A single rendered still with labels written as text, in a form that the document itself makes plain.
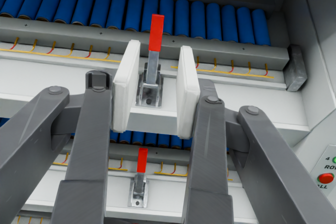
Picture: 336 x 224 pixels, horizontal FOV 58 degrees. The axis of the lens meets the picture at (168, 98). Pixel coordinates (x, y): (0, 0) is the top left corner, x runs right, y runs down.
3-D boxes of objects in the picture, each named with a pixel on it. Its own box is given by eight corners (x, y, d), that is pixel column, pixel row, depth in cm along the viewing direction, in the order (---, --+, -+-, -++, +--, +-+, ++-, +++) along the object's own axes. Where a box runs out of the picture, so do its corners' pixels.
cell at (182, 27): (187, 10, 41) (187, 46, 37) (174, 8, 41) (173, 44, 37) (190, -1, 39) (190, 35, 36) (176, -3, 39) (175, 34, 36)
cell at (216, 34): (217, 14, 41) (220, 50, 38) (204, 12, 41) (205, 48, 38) (221, 3, 40) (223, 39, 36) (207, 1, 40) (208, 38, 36)
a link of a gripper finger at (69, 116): (105, 140, 14) (40, 134, 14) (121, 92, 18) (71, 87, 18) (106, 112, 13) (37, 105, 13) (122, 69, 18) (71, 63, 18)
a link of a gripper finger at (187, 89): (185, 88, 15) (200, 90, 15) (180, 44, 21) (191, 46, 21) (177, 139, 16) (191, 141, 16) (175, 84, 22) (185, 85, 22)
